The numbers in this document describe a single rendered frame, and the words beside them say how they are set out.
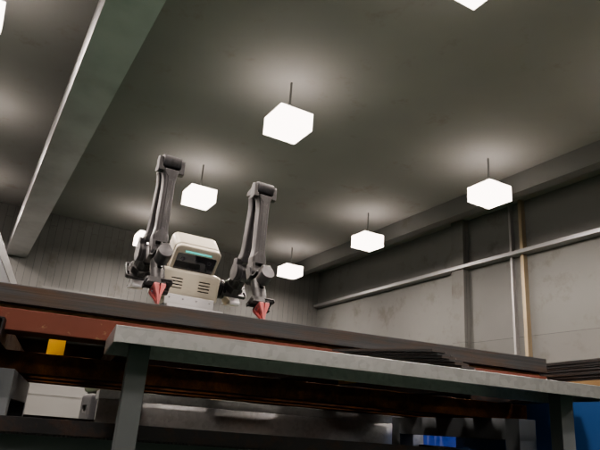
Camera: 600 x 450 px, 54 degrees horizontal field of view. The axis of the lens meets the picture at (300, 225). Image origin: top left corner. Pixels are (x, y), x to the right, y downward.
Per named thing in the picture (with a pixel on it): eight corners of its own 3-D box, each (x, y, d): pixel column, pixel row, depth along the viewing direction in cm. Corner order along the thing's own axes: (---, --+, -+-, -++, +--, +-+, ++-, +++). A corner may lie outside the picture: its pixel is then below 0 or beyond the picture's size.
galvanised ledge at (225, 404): (423, 426, 244) (423, 419, 245) (98, 398, 202) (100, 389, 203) (398, 425, 261) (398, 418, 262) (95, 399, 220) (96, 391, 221)
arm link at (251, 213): (265, 189, 274) (245, 184, 270) (278, 185, 262) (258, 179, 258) (248, 284, 266) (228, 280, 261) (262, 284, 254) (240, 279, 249)
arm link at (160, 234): (182, 164, 248) (157, 157, 243) (187, 160, 243) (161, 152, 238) (167, 262, 234) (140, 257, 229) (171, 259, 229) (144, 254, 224)
